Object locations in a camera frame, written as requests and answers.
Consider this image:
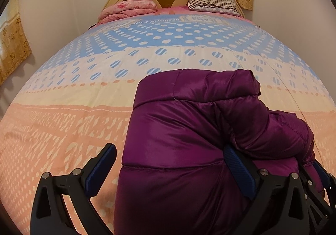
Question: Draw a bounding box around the purple puffer jacket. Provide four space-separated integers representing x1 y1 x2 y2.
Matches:
114 68 325 235

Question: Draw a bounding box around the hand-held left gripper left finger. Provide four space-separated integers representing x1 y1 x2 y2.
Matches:
30 143 117 235

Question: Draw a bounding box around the patterned pillow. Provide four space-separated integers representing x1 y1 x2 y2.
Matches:
183 0 242 17

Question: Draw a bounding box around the pink folded blanket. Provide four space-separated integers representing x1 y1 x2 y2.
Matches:
98 0 158 24

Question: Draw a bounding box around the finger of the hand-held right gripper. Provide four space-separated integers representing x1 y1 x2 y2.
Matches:
299 165 335 228
312 160 336 195

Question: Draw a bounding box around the golden floral window curtain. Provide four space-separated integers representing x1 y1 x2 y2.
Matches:
0 0 33 87

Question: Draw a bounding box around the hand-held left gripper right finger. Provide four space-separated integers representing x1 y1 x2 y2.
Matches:
224 144 313 235

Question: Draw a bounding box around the polka dot bedspread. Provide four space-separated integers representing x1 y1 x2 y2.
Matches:
0 5 336 235

